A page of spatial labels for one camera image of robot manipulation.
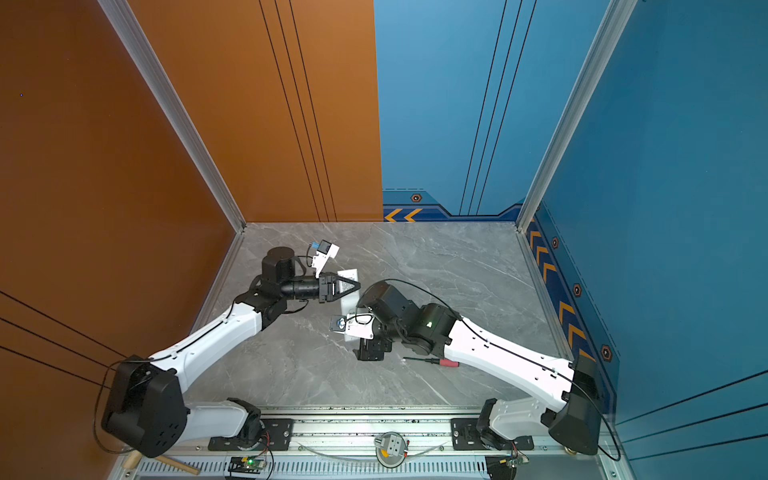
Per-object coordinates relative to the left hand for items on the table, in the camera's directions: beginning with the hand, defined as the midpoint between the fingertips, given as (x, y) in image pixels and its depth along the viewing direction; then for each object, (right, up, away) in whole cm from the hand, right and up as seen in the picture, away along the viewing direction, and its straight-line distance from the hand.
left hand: (358, 286), depth 73 cm
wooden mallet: (-52, -40, -4) cm, 66 cm away
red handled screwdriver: (+22, -23, +10) cm, 33 cm away
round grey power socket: (+8, -35, -8) cm, 37 cm away
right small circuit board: (+37, -41, -4) cm, 55 cm away
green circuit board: (-26, -43, -2) cm, 50 cm away
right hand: (0, -8, -3) cm, 9 cm away
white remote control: (-2, -4, -2) cm, 5 cm away
